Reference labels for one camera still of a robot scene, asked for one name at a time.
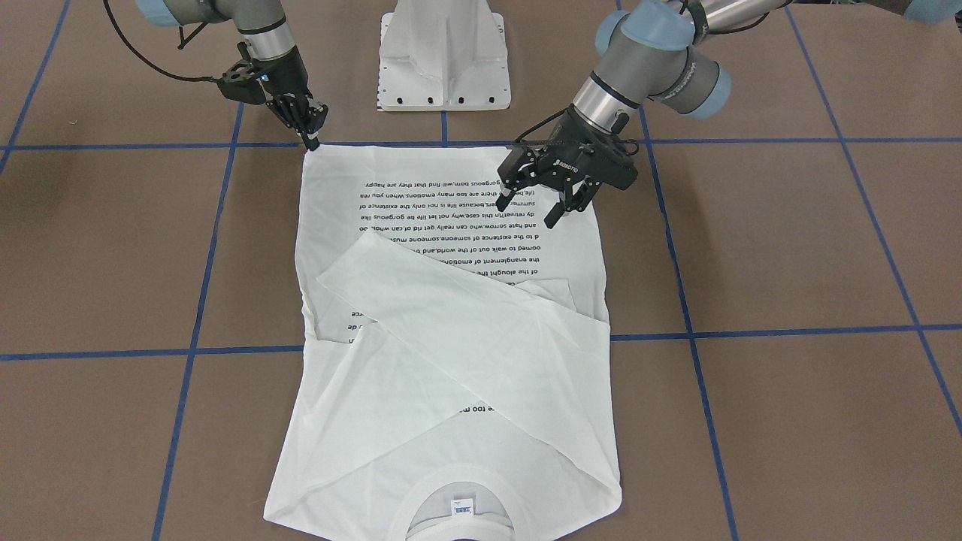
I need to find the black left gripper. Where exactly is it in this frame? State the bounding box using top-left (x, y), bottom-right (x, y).
top-left (495, 109), bottom-right (638, 228)

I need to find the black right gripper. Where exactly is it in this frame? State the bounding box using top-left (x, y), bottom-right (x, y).
top-left (260, 49), bottom-right (328, 151)

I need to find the white long-sleeve printed shirt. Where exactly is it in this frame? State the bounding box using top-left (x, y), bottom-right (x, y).
top-left (264, 145), bottom-right (622, 540)

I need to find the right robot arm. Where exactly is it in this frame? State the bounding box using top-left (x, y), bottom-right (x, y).
top-left (138, 1), bottom-right (328, 151)

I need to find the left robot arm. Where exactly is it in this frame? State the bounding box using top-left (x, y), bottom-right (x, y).
top-left (495, 1), bottom-right (787, 228)

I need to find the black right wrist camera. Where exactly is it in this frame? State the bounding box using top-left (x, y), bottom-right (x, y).
top-left (216, 59), bottom-right (267, 105)

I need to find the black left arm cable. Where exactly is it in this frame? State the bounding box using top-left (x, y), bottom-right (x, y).
top-left (515, 109), bottom-right (625, 151)

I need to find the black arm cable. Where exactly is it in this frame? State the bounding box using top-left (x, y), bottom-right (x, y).
top-left (515, 109), bottom-right (625, 151)
top-left (101, 0), bottom-right (241, 83)

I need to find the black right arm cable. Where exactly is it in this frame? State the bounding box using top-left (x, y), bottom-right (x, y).
top-left (101, 0), bottom-right (241, 83)

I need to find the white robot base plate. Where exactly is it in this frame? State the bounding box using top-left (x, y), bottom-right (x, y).
top-left (377, 1), bottom-right (512, 112)

